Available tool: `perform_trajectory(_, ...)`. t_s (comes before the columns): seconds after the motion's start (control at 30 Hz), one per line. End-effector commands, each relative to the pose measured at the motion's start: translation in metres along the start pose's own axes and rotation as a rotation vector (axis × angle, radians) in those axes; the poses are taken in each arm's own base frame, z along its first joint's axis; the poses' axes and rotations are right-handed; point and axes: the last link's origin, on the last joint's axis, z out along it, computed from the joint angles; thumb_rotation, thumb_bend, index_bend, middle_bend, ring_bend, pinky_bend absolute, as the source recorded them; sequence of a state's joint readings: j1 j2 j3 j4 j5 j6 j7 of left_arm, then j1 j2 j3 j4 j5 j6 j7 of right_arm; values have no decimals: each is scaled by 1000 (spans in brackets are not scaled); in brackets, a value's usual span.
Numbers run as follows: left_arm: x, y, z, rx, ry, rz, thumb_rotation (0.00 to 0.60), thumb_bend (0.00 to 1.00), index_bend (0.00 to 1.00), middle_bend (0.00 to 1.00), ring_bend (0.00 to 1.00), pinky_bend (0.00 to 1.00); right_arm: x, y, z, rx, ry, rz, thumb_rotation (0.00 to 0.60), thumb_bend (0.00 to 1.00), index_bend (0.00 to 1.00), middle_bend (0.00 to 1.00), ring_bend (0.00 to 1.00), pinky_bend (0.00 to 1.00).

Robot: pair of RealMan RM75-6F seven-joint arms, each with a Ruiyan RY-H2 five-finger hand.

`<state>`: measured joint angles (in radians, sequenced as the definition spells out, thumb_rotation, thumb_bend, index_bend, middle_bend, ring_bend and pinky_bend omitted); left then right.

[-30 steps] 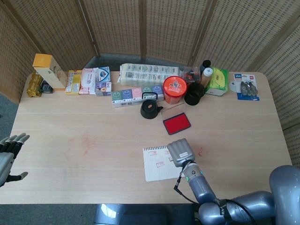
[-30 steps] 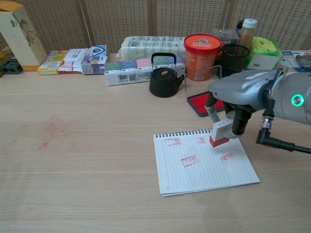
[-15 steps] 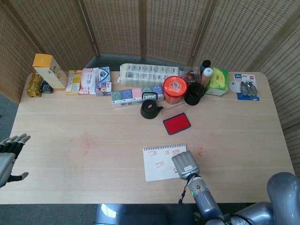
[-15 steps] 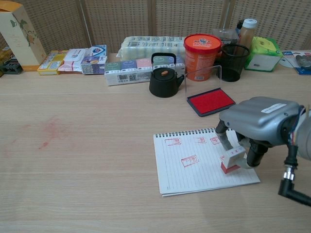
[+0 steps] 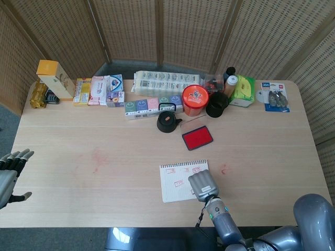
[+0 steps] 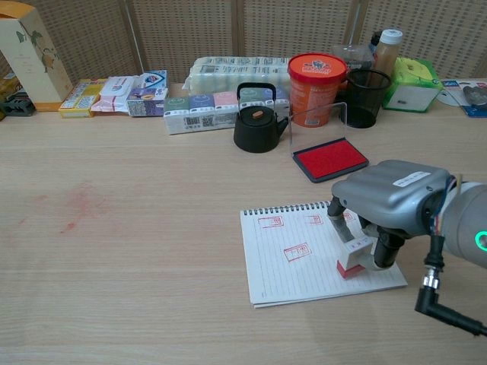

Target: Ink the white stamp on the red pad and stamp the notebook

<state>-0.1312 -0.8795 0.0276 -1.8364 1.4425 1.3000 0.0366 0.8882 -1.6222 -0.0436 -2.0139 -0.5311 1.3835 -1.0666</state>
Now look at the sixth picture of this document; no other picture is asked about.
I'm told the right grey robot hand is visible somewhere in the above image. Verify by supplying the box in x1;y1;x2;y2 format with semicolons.
327;159;457;271

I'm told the small red stamp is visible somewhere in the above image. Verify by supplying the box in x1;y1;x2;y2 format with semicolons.
336;236;374;281

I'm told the white spiral notepad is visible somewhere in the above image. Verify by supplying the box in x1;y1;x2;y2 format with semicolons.
240;199;409;309

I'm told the red ink pad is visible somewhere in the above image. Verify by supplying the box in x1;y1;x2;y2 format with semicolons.
288;101;370;184

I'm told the black mesh pen cup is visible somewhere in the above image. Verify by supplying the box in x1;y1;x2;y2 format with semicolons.
337;68;393;129

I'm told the white round disc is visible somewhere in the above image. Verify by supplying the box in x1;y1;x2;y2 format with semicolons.
435;87;463;106

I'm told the green tissue box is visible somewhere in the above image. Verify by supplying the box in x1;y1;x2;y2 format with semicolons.
382;56;444;113

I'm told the blue blister pack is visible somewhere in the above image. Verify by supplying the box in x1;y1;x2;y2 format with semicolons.
442;78;487;119

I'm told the orange snack tub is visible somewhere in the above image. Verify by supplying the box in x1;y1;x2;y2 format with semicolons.
287;52;349;128

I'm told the amber bottle white cap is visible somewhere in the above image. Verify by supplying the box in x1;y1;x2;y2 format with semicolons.
374;28;404;73

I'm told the clear plastic box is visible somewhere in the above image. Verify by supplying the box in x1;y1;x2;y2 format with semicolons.
330;44;376;71

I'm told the black teapot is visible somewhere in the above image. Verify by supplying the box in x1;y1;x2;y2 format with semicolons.
233;82;292;154

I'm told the dark bottle black cap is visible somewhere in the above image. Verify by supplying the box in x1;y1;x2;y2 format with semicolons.
368;30;383;58

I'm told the pale yellow paper roll pack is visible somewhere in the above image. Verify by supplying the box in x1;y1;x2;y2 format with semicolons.
183;56;292;95

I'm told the multicolour pocket tissue pack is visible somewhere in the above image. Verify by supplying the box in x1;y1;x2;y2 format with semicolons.
163;87;291;135

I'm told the woven wooden folding screen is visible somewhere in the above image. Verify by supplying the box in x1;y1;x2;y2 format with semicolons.
0;0;487;87

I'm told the purple printed box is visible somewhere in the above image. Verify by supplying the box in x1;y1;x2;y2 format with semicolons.
126;87;169;118

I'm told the blue white soap box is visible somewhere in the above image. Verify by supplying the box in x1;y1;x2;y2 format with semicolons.
135;69;168;92

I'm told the pink wet wipes pack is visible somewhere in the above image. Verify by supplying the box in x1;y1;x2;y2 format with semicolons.
90;75;144;115

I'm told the yellow printed box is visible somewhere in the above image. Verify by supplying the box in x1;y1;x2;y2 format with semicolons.
58;78;109;119

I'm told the tall cream gift box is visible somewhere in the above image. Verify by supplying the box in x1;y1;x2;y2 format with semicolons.
0;1;74;113

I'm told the dark grey rack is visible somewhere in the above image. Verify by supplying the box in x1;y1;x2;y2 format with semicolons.
0;90;37;122

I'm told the gold foil package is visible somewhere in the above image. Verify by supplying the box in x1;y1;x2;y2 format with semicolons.
0;74;22;96

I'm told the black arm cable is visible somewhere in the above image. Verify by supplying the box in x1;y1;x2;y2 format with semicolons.
413;220;487;338

